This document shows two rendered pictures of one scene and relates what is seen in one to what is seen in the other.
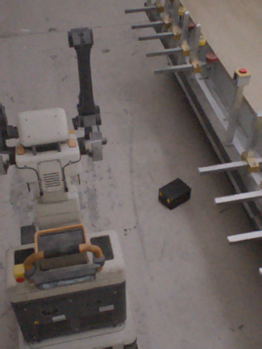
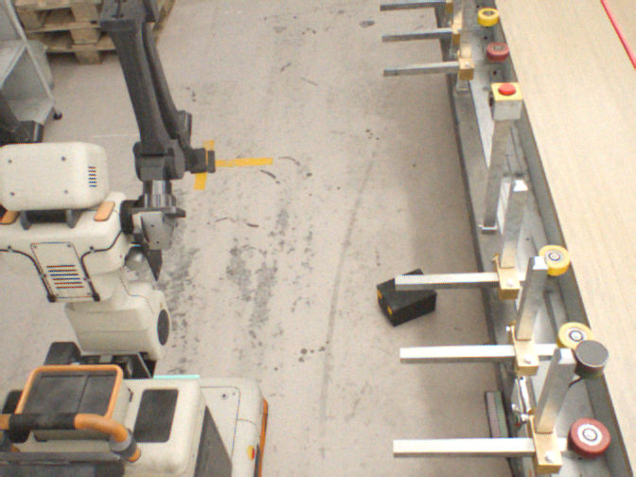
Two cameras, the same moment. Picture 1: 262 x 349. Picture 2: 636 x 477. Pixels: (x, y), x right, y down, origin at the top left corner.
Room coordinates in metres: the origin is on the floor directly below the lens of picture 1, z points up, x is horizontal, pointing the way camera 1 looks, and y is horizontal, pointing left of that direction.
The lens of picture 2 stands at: (0.60, -0.58, 2.28)
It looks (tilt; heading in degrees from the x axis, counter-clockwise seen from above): 47 degrees down; 19
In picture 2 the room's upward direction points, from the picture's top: 8 degrees counter-clockwise
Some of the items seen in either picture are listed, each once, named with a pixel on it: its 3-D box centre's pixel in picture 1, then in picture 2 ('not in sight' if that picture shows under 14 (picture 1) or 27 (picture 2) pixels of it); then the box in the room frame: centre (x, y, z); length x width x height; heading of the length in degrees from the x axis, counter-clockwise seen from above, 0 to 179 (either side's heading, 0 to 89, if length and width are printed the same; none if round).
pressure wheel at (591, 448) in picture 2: not in sight; (585, 445); (1.34, -0.86, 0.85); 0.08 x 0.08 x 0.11
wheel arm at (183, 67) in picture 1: (183, 68); (441, 68); (2.78, -0.39, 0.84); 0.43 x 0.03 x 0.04; 102
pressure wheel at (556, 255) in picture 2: not in sight; (551, 269); (1.84, -0.79, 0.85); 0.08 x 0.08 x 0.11
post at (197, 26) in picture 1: (194, 55); (465, 45); (2.83, -0.47, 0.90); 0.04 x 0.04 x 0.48; 12
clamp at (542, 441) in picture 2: not in sight; (544, 440); (1.34, -0.78, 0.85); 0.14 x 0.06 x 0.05; 12
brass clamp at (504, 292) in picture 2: (249, 161); (505, 274); (1.83, -0.68, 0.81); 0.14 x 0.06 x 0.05; 12
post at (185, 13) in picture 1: (183, 41); (457, 18); (3.08, -0.42, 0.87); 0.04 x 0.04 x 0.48; 12
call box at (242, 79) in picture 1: (241, 78); (504, 102); (2.11, -0.62, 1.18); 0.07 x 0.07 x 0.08; 12
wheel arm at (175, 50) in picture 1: (173, 51); (435, 34); (3.02, -0.34, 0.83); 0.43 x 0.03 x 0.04; 102
